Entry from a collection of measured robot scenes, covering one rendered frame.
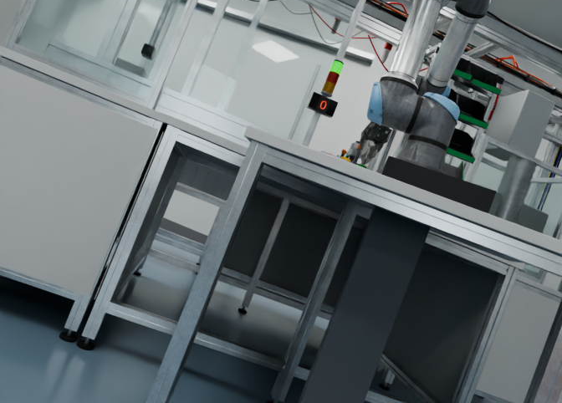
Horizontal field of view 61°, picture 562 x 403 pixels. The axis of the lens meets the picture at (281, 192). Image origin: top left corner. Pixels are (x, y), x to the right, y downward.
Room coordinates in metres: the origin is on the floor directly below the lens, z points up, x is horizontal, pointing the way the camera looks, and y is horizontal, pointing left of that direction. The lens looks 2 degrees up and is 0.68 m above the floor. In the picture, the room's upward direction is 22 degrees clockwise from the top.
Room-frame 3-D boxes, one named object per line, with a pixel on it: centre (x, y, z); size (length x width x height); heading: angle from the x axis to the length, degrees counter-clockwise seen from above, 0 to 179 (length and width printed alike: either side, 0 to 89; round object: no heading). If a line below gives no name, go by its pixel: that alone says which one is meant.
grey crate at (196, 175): (3.96, 0.71, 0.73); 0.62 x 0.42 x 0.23; 99
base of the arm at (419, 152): (1.40, -0.35, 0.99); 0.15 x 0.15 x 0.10
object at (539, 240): (1.46, -0.36, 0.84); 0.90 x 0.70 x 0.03; 81
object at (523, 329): (3.05, -1.39, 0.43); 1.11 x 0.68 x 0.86; 99
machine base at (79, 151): (2.32, 0.89, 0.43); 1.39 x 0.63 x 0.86; 9
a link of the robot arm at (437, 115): (1.40, -0.34, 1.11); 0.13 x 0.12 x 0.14; 83
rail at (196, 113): (1.85, 0.01, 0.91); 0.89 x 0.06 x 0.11; 99
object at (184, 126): (2.48, -0.16, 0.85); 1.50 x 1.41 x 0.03; 99
